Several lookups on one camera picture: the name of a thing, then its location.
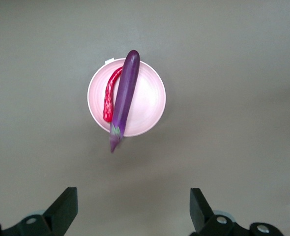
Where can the large table cover cloth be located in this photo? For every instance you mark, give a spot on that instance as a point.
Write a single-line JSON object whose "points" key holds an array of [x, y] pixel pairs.
{"points": [[233, 73]]}

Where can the small white label tag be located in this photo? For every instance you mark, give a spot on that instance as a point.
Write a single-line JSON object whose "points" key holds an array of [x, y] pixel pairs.
{"points": [[109, 61]]}

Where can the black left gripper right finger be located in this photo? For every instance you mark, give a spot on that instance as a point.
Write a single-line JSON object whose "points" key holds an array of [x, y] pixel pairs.
{"points": [[200, 214]]}

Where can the red chili pepper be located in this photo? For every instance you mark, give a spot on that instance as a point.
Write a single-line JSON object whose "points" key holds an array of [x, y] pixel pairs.
{"points": [[109, 103]]}

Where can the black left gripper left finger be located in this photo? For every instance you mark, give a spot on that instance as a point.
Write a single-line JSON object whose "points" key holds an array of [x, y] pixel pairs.
{"points": [[64, 211]]}

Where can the pink round plate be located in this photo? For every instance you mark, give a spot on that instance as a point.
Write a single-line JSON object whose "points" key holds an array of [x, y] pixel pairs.
{"points": [[147, 103]]}

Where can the long purple eggplant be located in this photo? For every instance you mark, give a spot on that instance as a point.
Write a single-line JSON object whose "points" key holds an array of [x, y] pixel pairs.
{"points": [[126, 93]]}

